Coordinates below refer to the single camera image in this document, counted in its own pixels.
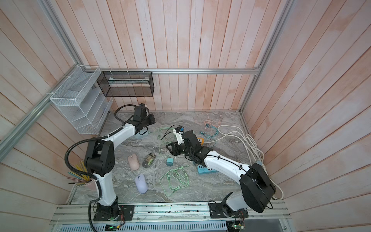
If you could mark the camouflage green device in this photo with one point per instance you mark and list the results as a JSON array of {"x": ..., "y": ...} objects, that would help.
[{"x": 148, "y": 160}]

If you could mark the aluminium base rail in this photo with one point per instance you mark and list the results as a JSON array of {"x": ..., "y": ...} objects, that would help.
[{"x": 166, "y": 212}]

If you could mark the white wire mesh shelf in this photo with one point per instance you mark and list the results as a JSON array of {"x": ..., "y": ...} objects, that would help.
[{"x": 81, "y": 100}]

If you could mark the blue power strip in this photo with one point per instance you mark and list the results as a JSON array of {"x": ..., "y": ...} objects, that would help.
[{"x": 203, "y": 170}]

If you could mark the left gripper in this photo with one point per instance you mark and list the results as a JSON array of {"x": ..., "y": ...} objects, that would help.
[{"x": 151, "y": 116}]

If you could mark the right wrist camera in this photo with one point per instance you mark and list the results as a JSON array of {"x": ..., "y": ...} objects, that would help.
[{"x": 178, "y": 132}]

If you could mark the orange power strip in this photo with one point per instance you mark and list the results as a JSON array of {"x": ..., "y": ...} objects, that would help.
[{"x": 201, "y": 141}]

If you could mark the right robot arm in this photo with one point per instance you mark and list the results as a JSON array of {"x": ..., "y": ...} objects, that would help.
[{"x": 257, "y": 189}]

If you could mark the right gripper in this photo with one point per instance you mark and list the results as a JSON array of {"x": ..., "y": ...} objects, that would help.
[{"x": 175, "y": 149}]

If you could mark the pink mouse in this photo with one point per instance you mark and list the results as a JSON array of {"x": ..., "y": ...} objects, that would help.
[{"x": 133, "y": 162}]

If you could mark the lavender wireless mouse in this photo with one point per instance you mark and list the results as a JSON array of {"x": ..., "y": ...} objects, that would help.
[{"x": 141, "y": 184}]

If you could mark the black mesh basket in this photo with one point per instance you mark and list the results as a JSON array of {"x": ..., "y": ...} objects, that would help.
[{"x": 126, "y": 83}]

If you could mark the pink pencil cup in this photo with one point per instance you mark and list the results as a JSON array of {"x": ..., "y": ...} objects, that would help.
[{"x": 82, "y": 180}]

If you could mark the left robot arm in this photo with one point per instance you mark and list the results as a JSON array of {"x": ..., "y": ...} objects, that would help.
[{"x": 100, "y": 161}]

